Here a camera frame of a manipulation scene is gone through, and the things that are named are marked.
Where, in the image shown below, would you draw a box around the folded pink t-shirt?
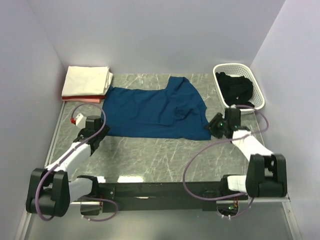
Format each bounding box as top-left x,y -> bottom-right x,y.
62,98 -> 101,104

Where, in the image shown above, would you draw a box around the folded red t-shirt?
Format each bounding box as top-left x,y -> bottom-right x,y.
61,95 -> 106,101

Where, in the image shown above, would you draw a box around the black clothes in basket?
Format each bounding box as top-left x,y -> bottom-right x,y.
215,72 -> 255,108

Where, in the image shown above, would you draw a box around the blue t-shirt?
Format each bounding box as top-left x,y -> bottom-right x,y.
102,76 -> 211,141

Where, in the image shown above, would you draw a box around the black base beam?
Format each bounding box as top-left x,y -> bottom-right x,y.
99,180 -> 237,211

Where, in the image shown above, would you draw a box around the folded white t-shirt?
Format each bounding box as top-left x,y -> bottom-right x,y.
61,66 -> 113,98

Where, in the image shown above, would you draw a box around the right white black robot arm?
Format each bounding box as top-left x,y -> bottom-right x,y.
205,107 -> 288,200

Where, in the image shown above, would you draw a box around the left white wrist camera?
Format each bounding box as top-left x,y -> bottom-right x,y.
70,113 -> 87,129

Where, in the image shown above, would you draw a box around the aluminium rail frame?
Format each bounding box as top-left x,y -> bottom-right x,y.
15,198 -> 294,240

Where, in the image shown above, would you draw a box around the white plastic laundry basket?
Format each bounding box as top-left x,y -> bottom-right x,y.
212,63 -> 265,110

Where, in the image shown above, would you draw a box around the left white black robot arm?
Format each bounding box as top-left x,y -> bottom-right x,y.
25,116 -> 110,221

